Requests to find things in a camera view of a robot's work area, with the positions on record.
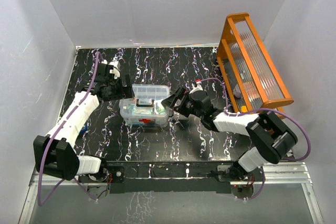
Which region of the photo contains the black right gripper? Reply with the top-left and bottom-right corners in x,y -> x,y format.
162,87 -> 203,119

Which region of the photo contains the clear box lid black handle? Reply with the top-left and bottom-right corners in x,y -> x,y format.
119,84 -> 170,117

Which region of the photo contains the clear first aid box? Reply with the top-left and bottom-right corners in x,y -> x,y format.
119,99 -> 169,127

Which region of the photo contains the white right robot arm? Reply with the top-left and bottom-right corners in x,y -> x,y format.
162,88 -> 298,180

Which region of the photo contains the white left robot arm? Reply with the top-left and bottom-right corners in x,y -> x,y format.
33,61 -> 134,182

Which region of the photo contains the blue clamp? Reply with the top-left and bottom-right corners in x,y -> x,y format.
80,124 -> 87,134

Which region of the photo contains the orange wooden rack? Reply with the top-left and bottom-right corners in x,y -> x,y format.
217,13 -> 293,113

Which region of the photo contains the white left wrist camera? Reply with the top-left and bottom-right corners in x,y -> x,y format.
101,60 -> 120,79

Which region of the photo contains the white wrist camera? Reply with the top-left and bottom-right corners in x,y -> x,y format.
101,60 -> 120,79
190,80 -> 203,93

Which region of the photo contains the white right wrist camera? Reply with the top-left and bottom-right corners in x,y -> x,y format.
190,80 -> 203,93

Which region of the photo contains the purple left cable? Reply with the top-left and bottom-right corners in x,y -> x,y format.
37,51 -> 106,206

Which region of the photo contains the purple cable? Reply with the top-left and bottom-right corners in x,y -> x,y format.
198,77 -> 313,200
37,51 -> 106,206

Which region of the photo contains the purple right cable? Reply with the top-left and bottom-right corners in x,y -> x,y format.
198,77 -> 313,200

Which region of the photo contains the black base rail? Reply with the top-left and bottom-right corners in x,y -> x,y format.
79,161 -> 263,194

